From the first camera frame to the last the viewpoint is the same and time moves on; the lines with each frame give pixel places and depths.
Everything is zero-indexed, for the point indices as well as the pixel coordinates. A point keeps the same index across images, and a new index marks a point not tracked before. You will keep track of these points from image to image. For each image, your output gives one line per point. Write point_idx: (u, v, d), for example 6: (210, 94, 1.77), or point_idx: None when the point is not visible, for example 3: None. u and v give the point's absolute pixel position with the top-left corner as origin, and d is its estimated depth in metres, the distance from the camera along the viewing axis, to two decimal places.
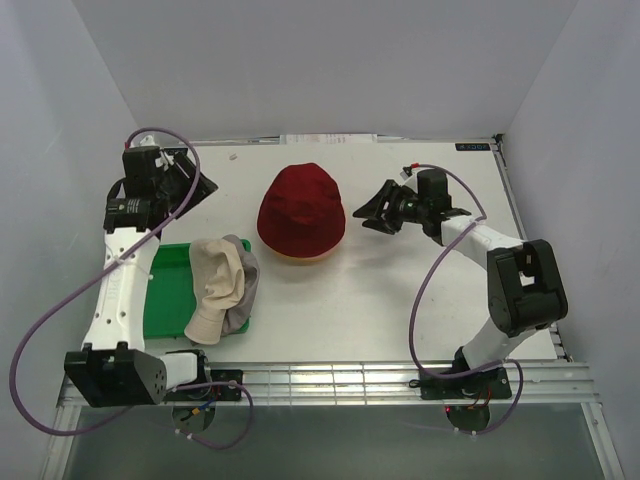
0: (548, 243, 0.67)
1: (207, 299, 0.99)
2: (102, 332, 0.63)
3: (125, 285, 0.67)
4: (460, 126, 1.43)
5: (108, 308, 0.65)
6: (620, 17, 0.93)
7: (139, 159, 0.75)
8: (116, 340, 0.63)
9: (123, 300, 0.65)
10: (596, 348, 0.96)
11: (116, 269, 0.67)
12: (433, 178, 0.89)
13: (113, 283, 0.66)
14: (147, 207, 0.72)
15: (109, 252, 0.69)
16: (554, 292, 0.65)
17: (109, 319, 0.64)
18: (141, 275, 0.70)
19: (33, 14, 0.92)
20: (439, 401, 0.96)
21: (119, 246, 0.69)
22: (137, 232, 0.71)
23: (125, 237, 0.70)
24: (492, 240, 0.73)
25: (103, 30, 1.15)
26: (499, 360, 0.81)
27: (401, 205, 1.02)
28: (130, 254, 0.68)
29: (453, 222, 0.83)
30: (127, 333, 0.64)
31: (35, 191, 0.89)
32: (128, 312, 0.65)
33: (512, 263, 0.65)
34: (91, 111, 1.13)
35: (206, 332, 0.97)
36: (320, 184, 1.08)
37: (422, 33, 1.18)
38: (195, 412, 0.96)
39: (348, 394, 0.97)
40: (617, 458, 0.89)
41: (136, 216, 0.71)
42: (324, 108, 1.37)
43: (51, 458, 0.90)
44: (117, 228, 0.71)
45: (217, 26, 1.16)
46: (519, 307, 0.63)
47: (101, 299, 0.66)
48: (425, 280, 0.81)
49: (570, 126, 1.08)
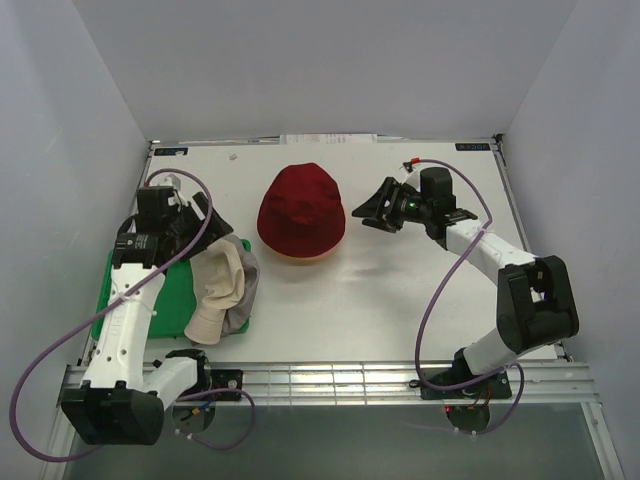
0: (563, 261, 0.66)
1: (207, 299, 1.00)
2: (101, 370, 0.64)
3: (127, 323, 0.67)
4: (460, 126, 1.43)
5: (109, 347, 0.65)
6: (620, 18, 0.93)
7: (152, 197, 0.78)
8: (115, 379, 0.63)
9: (125, 339, 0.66)
10: (596, 348, 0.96)
11: (120, 306, 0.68)
12: (436, 178, 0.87)
13: (115, 321, 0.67)
14: (155, 243, 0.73)
15: (115, 288, 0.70)
16: (565, 310, 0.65)
17: (109, 356, 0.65)
18: (145, 311, 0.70)
19: (32, 14, 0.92)
20: (439, 401, 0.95)
21: (124, 282, 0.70)
22: (143, 268, 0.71)
23: (131, 273, 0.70)
24: (502, 254, 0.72)
25: (102, 30, 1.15)
26: (501, 367, 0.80)
27: (403, 205, 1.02)
28: (135, 291, 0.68)
29: (460, 229, 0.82)
30: (126, 372, 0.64)
31: (34, 191, 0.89)
32: (129, 350, 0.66)
33: (525, 281, 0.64)
34: (91, 111, 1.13)
35: (206, 332, 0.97)
36: (321, 184, 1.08)
37: (422, 34, 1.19)
38: (195, 412, 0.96)
39: (348, 394, 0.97)
40: (617, 458, 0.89)
41: (143, 250, 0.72)
42: (325, 109, 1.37)
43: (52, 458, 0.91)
44: (124, 264, 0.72)
45: (217, 26, 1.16)
46: (529, 324, 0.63)
47: (104, 335, 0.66)
48: (436, 292, 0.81)
49: (570, 126, 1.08)
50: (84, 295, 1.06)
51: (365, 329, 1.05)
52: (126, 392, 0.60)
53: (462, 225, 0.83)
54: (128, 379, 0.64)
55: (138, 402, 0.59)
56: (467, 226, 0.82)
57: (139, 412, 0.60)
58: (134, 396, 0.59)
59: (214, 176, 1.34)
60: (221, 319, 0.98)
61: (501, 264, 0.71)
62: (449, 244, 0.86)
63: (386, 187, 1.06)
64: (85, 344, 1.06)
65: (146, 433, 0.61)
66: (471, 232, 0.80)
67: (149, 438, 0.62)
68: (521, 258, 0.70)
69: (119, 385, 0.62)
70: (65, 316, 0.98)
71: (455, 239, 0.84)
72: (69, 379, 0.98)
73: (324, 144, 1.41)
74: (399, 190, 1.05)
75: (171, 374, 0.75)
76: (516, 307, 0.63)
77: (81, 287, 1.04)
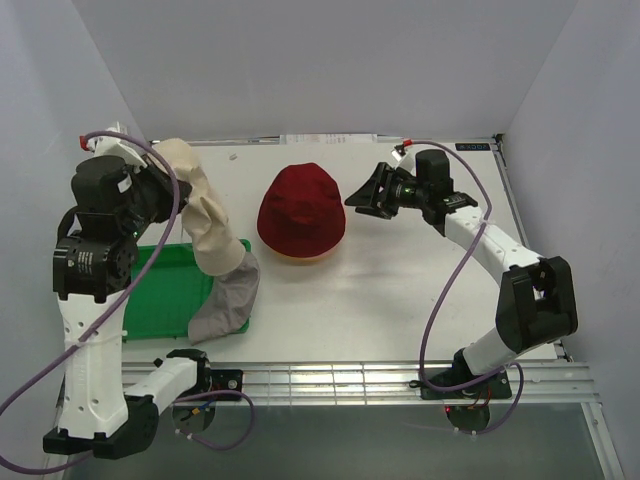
0: (568, 262, 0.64)
1: (199, 241, 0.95)
2: (77, 421, 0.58)
3: (90, 369, 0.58)
4: (460, 126, 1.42)
5: (78, 395, 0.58)
6: (619, 18, 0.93)
7: (93, 192, 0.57)
8: (92, 432, 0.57)
9: (94, 385, 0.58)
10: (597, 347, 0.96)
11: (79, 350, 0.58)
12: (433, 160, 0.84)
13: (78, 367, 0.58)
14: (107, 260, 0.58)
15: (68, 326, 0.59)
16: (566, 312, 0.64)
17: (81, 406, 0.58)
18: (111, 343, 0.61)
19: (33, 17, 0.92)
20: (439, 401, 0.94)
21: (77, 321, 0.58)
22: (96, 301, 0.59)
23: (82, 309, 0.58)
24: (507, 253, 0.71)
25: (103, 31, 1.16)
26: (500, 367, 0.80)
27: (398, 190, 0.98)
28: (91, 334, 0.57)
29: (462, 218, 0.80)
30: (103, 420, 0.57)
31: (34, 191, 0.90)
32: (101, 397, 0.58)
33: (528, 285, 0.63)
34: (91, 112, 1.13)
35: (223, 264, 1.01)
36: (320, 184, 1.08)
37: (421, 34, 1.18)
38: (195, 412, 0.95)
39: (348, 394, 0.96)
40: (617, 459, 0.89)
41: (93, 272, 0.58)
42: (324, 109, 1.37)
43: (52, 458, 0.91)
44: (72, 291, 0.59)
45: (217, 26, 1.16)
46: (530, 327, 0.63)
47: (69, 382, 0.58)
48: (440, 297, 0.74)
49: (570, 126, 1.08)
50: None
51: (365, 329, 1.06)
52: (108, 440, 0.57)
53: (461, 213, 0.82)
54: (108, 427, 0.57)
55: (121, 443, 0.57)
56: (465, 215, 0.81)
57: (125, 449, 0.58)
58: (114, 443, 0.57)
59: (215, 176, 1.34)
60: (226, 247, 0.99)
61: (506, 263, 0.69)
62: (448, 231, 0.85)
63: (380, 173, 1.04)
64: None
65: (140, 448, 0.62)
66: (472, 223, 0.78)
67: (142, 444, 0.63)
68: (526, 259, 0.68)
69: (98, 436, 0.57)
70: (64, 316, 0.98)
71: (455, 229, 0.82)
72: None
73: (324, 144, 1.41)
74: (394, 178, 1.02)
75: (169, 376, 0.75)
76: (519, 310, 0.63)
77: None
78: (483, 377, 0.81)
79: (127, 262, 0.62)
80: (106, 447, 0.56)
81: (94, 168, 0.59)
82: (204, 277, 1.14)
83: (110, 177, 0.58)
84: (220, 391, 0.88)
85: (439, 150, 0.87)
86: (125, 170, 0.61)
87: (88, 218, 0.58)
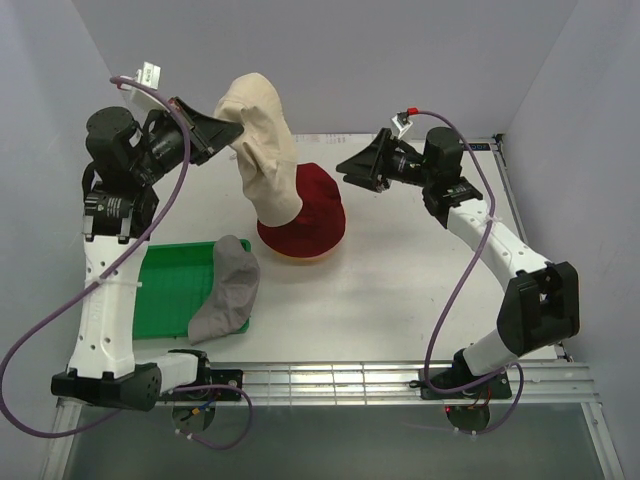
0: (575, 269, 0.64)
1: (246, 187, 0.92)
2: (88, 359, 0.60)
3: (107, 308, 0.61)
4: (460, 126, 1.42)
5: (91, 333, 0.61)
6: (618, 19, 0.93)
7: (107, 152, 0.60)
8: (101, 370, 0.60)
9: (108, 324, 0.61)
10: (597, 348, 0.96)
11: (98, 288, 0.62)
12: (446, 146, 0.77)
13: (95, 305, 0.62)
14: (129, 208, 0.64)
15: (90, 265, 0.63)
16: (568, 317, 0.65)
17: (93, 345, 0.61)
18: (128, 289, 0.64)
19: (32, 15, 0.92)
20: (439, 401, 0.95)
21: (100, 260, 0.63)
22: (118, 242, 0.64)
23: (106, 250, 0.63)
24: (513, 255, 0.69)
25: (103, 30, 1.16)
26: (502, 367, 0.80)
27: (401, 163, 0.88)
28: (111, 272, 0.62)
29: (466, 214, 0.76)
30: (112, 361, 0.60)
31: (34, 190, 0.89)
32: (113, 337, 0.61)
33: (534, 292, 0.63)
34: (90, 110, 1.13)
35: (273, 216, 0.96)
36: (320, 184, 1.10)
37: (421, 33, 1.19)
38: (195, 412, 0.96)
39: (348, 394, 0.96)
40: (617, 458, 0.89)
41: (118, 218, 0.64)
42: (324, 109, 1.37)
43: (51, 458, 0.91)
44: (97, 234, 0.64)
45: (217, 26, 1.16)
46: (532, 333, 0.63)
47: (84, 320, 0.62)
48: (456, 286, 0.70)
49: (571, 125, 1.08)
50: None
51: (365, 329, 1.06)
52: (116, 381, 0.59)
53: (466, 207, 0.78)
54: (117, 369, 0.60)
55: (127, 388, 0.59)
56: (470, 209, 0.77)
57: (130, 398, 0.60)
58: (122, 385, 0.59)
59: (215, 176, 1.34)
60: (272, 199, 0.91)
61: (513, 267, 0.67)
62: (449, 223, 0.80)
63: (383, 138, 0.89)
64: None
65: (144, 408, 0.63)
66: (478, 220, 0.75)
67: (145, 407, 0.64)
68: (533, 263, 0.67)
69: (107, 376, 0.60)
70: (65, 315, 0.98)
71: (458, 222, 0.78)
72: None
73: (324, 144, 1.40)
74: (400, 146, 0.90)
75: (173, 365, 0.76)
76: (523, 316, 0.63)
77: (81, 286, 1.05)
78: (483, 378, 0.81)
79: (150, 210, 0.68)
80: (114, 389, 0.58)
81: (105, 125, 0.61)
82: (204, 277, 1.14)
83: (121, 135, 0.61)
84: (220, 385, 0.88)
85: (451, 134, 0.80)
86: (134, 124, 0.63)
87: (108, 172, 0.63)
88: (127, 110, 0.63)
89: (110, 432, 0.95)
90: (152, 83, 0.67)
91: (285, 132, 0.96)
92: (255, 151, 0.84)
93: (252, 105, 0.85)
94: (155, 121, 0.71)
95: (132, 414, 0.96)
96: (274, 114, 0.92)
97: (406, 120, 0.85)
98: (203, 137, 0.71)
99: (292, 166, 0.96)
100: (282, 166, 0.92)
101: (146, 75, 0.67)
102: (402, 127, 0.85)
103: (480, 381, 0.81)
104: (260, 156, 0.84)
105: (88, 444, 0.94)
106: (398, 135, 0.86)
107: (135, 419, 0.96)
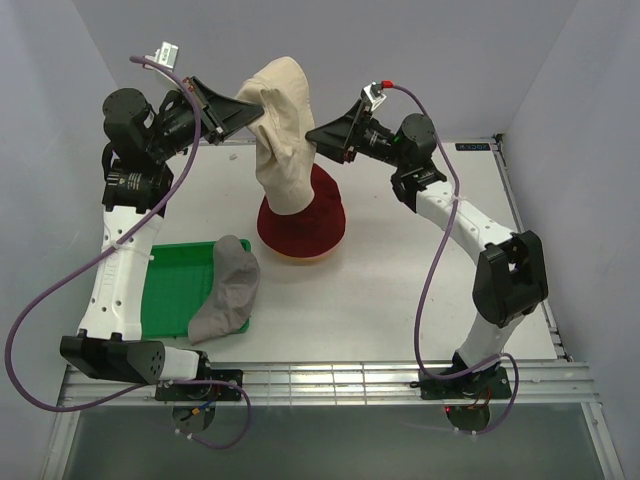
0: (536, 235, 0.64)
1: (259, 171, 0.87)
2: (97, 320, 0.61)
3: (121, 273, 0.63)
4: (460, 126, 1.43)
5: (103, 296, 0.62)
6: (617, 19, 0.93)
7: (123, 130, 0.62)
8: (110, 331, 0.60)
9: (120, 288, 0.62)
10: (597, 348, 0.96)
11: (113, 255, 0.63)
12: (419, 140, 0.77)
13: (109, 269, 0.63)
14: (147, 185, 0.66)
15: (107, 234, 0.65)
16: (538, 283, 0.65)
17: (104, 306, 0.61)
18: (140, 259, 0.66)
19: (33, 16, 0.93)
20: (439, 401, 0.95)
21: (117, 229, 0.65)
22: (137, 213, 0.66)
23: (123, 219, 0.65)
24: (480, 230, 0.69)
25: (104, 31, 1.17)
26: (495, 353, 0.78)
27: (373, 137, 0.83)
28: (128, 239, 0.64)
29: (432, 195, 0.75)
30: (121, 324, 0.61)
31: (34, 189, 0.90)
32: (124, 301, 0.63)
33: (504, 262, 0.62)
34: (91, 110, 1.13)
35: (282, 202, 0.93)
36: (320, 184, 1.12)
37: (420, 34, 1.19)
38: (195, 412, 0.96)
39: (348, 394, 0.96)
40: (617, 458, 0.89)
41: (136, 194, 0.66)
42: (324, 109, 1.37)
43: (52, 457, 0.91)
44: (116, 207, 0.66)
45: (217, 27, 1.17)
46: (507, 302, 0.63)
47: (98, 283, 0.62)
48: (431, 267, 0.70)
49: (571, 125, 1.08)
50: (86, 295, 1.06)
51: (365, 329, 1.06)
52: (123, 342, 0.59)
53: (431, 189, 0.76)
54: (124, 332, 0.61)
55: (134, 350, 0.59)
56: (435, 190, 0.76)
57: (135, 361, 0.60)
58: (129, 347, 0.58)
59: (215, 177, 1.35)
60: (284, 186, 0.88)
61: (482, 242, 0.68)
62: (417, 206, 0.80)
63: (358, 111, 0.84)
64: None
65: (144, 376, 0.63)
66: (444, 201, 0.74)
67: (147, 379, 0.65)
68: (500, 236, 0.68)
69: (114, 337, 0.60)
70: (65, 316, 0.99)
71: (426, 206, 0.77)
72: (69, 378, 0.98)
73: None
74: (371, 120, 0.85)
75: (171, 357, 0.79)
76: (497, 288, 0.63)
77: (81, 287, 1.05)
78: (472, 369, 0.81)
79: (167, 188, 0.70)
80: (121, 350, 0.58)
81: (121, 108, 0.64)
82: (204, 277, 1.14)
83: (136, 118, 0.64)
84: (221, 382, 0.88)
85: (427, 126, 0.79)
86: (147, 107, 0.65)
87: (126, 151, 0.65)
88: (140, 92, 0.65)
89: (110, 432, 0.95)
90: (168, 62, 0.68)
91: (308, 121, 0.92)
92: (271, 136, 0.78)
93: (273, 86, 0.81)
94: (172, 101, 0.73)
95: (131, 415, 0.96)
96: (297, 101, 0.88)
97: (379, 92, 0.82)
98: (217, 118, 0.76)
99: (310, 155, 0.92)
100: (299, 154, 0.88)
101: (164, 54, 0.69)
102: (375, 99, 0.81)
103: (472, 368, 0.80)
104: (274, 142, 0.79)
105: (88, 443, 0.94)
106: (371, 107, 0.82)
107: (135, 419, 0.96)
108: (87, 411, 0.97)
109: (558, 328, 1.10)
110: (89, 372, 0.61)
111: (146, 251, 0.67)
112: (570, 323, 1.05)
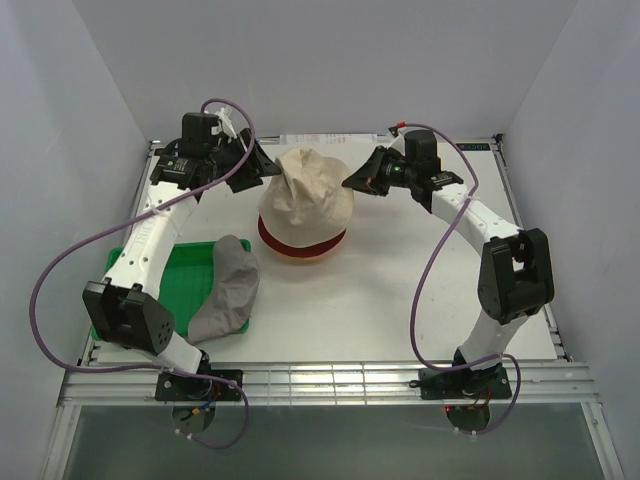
0: (544, 233, 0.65)
1: (293, 213, 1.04)
2: (123, 270, 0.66)
3: (153, 235, 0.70)
4: (460, 126, 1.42)
5: (134, 251, 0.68)
6: (618, 20, 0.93)
7: (197, 123, 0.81)
8: (133, 281, 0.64)
9: (150, 247, 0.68)
10: (598, 349, 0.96)
11: (151, 218, 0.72)
12: (420, 138, 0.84)
13: (144, 229, 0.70)
14: (192, 169, 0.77)
15: (148, 202, 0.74)
16: (543, 282, 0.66)
17: (132, 260, 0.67)
18: (171, 230, 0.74)
19: (34, 18, 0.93)
20: (439, 401, 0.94)
21: (158, 198, 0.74)
22: (178, 189, 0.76)
23: (166, 192, 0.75)
24: (487, 225, 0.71)
25: (104, 32, 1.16)
26: (496, 353, 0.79)
27: (388, 169, 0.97)
28: (166, 207, 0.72)
29: (447, 195, 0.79)
30: (144, 277, 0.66)
31: (33, 191, 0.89)
32: (151, 258, 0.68)
33: (509, 255, 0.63)
34: (91, 111, 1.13)
35: (313, 236, 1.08)
36: None
37: (420, 34, 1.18)
38: (195, 412, 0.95)
39: (348, 394, 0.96)
40: (617, 459, 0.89)
41: (181, 174, 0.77)
42: (324, 108, 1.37)
43: (51, 458, 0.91)
44: (161, 182, 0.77)
45: (217, 27, 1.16)
46: (509, 296, 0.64)
47: (131, 241, 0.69)
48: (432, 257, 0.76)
49: (571, 126, 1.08)
50: None
51: (365, 329, 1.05)
52: (140, 292, 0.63)
53: (448, 189, 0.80)
54: (146, 284, 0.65)
55: (149, 307, 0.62)
56: (450, 191, 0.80)
57: (149, 316, 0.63)
58: (146, 300, 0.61)
59: None
60: (317, 221, 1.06)
61: (487, 235, 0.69)
62: (435, 208, 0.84)
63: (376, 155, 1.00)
64: (85, 343, 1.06)
65: (153, 343, 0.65)
66: (457, 199, 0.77)
67: (155, 348, 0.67)
68: (506, 230, 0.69)
69: (135, 286, 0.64)
70: (64, 315, 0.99)
71: (440, 205, 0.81)
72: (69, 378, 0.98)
73: (324, 144, 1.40)
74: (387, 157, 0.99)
75: (173, 348, 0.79)
76: (499, 279, 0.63)
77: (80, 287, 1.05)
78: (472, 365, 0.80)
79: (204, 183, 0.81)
80: (137, 302, 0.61)
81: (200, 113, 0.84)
82: (204, 277, 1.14)
83: (205, 122, 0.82)
84: (222, 382, 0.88)
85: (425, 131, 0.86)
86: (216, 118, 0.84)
87: (188, 144, 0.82)
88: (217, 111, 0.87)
89: (112, 431, 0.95)
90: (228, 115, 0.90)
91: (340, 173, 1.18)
92: (303, 184, 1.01)
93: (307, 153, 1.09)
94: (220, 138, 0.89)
95: (131, 414, 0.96)
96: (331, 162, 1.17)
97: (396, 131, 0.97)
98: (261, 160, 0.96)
99: (344, 199, 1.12)
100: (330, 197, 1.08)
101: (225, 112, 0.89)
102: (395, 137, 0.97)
103: (472, 365, 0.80)
104: (307, 188, 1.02)
105: (88, 442, 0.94)
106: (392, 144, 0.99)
107: (135, 419, 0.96)
108: (87, 411, 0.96)
109: (558, 328, 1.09)
110: (102, 325, 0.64)
111: (177, 225, 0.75)
112: (570, 323, 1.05)
